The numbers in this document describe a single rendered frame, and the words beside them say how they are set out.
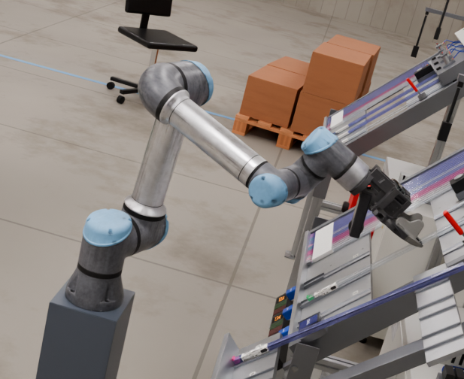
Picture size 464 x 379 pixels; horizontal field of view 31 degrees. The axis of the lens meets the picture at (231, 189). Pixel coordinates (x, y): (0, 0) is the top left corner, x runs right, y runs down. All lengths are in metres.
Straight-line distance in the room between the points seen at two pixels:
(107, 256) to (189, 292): 1.46
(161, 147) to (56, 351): 0.59
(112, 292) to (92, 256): 0.11
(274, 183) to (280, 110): 4.01
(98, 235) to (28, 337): 1.03
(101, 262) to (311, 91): 3.75
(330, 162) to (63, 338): 0.83
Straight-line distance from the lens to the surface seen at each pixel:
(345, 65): 5.66
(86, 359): 2.23
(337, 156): 1.90
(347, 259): 2.18
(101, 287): 2.16
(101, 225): 2.11
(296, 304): 2.04
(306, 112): 5.75
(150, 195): 2.18
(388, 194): 1.93
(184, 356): 3.13
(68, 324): 2.20
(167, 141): 2.12
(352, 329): 1.86
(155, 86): 1.96
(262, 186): 1.81
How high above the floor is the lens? 1.64
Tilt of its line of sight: 20 degrees down
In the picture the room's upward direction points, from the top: 14 degrees clockwise
